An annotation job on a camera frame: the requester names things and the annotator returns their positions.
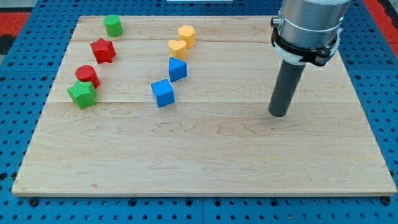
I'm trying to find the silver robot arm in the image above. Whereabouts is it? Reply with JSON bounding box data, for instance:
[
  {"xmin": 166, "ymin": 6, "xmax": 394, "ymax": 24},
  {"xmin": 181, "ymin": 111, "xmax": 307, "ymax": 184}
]
[{"xmin": 271, "ymin": 0, "xmax": 350, "ymax": 49}]

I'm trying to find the red star block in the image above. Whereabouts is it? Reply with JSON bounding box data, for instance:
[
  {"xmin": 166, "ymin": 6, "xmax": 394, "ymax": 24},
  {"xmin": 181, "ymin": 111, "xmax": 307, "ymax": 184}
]
[{"xmin": 90, "ymin": 38, "xmax": 116, "ymax": 64}]

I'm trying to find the green star block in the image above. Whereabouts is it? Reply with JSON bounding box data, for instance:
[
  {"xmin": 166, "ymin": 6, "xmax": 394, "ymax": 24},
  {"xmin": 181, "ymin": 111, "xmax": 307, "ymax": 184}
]
[{"xmin": 67, "ymin": 80, "xmax": 96, "ymax": 110}]

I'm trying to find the blue cube block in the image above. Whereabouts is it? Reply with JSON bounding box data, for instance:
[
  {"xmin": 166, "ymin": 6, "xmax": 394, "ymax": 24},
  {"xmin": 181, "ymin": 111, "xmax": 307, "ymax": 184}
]
[{"xmin": 151, "ymin": 79, "xmax": 175, "ymax": 108}]

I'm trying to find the blue triangle block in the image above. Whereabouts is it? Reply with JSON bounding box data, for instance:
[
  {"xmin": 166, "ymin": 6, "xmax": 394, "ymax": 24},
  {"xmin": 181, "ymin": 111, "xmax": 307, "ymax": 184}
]
[{"xmin": 169, "ymin": 57, "xmax": 187, "ymax": 82}]

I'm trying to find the light wooden board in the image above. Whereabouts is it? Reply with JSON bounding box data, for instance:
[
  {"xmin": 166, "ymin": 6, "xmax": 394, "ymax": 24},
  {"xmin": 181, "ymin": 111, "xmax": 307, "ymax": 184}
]
[{"xmin": 12, "ymin": 16, "xmax": 397, "ymax": 197}]

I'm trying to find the yellow heart block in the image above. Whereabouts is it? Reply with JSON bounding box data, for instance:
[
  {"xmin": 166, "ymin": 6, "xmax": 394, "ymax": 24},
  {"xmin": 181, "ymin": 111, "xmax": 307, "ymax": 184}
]
[{"xmin": 168, "ymin": 40, "xmax": 187, "ymax": 60}]

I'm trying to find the yellow hexagon block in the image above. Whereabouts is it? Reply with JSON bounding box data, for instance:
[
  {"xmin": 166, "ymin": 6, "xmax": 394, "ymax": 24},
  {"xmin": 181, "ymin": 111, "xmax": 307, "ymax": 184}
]
[{"xmin": 178, "ymin": 25, "xmax": 196, "ymax": 48}]

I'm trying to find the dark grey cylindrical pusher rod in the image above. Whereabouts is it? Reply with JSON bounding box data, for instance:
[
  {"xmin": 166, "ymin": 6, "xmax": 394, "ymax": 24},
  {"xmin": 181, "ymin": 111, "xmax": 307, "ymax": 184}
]
[{"xmin": 268, "ymin": 60, "xmax": 305, "ymax": 117}]

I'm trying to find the red cylinder block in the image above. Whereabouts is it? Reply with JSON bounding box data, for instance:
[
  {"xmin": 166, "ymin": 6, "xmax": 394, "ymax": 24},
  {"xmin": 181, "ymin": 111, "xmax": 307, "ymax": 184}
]
[{"xmin": 75, "ymin": 65, "xmax": 100, "ymax": 88}]

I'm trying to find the green cylinder block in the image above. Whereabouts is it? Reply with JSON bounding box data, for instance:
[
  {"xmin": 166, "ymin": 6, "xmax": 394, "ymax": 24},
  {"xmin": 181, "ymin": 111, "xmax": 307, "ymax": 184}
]
[{"xmin": 103, "ymin": 15, "xmax": 123, "ymax": 37}]

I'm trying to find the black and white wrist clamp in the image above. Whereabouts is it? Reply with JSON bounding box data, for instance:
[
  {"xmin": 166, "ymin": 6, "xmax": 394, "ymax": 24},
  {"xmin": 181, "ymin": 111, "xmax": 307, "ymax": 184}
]
[{"xmin": 271, "ymin": 28, "xmax": 343, "ymax": 67}]

